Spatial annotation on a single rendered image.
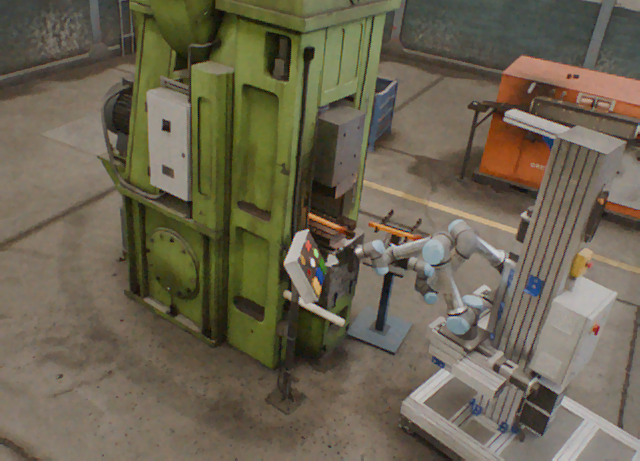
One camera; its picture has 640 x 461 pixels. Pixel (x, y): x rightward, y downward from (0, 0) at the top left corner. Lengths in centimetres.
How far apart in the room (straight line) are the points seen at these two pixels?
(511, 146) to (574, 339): 406
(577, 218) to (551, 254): 25
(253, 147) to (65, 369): 195
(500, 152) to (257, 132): 409
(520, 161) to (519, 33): 422
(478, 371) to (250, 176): 173
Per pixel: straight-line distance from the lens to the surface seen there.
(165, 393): 434
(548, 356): 364
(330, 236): 405
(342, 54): 374
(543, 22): 1110
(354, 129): 380
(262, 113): 369
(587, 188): 324
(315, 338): 448
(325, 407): 427
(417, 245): 356
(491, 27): 1129
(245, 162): 388
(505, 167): 739
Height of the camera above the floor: 309
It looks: 31 degrees down
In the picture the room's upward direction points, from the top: 6 degrees clockwise
